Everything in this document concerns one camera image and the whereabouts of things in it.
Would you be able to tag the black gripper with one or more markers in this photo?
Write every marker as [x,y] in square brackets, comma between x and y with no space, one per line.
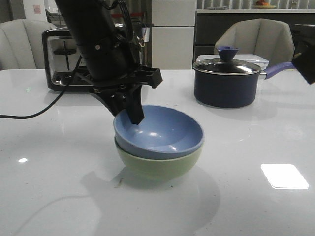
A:
[109,82]

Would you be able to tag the blue bowl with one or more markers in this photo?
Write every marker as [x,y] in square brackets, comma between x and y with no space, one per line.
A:
[164,133]

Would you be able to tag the green bowl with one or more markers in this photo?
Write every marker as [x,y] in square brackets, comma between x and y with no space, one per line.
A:
[158,169]

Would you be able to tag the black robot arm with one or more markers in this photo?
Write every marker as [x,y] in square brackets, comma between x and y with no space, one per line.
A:
[305,64]
[103,35]

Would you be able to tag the black chrome four-slot toaster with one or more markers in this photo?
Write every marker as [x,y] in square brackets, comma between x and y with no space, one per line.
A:
[60,58]

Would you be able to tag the white refrigerator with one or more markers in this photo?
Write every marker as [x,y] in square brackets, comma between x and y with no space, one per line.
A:
[173,33]

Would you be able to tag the dark blue saucepan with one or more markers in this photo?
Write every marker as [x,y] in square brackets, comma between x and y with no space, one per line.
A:
[225,91]

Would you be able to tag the glass pot lid blue knob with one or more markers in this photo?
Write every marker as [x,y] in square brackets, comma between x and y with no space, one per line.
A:
[226,64]

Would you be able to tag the dark kitchen counter cabinet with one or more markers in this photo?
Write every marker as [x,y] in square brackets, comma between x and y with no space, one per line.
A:
[210,25]

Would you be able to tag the beige armchair left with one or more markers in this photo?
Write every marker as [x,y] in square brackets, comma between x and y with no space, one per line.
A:
[21,44]

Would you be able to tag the beige armchair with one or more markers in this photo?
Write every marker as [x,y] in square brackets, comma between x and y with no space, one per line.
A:
[269,39]
[21,44]

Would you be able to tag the clear plastic container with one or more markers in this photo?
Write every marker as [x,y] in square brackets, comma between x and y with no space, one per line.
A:
[255,59]

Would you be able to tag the beige armchair right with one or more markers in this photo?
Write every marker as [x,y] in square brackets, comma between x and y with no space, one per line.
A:
[269,39]

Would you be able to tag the fruit bowl on counter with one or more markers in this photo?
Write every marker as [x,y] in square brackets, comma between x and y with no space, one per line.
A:
[262,4]

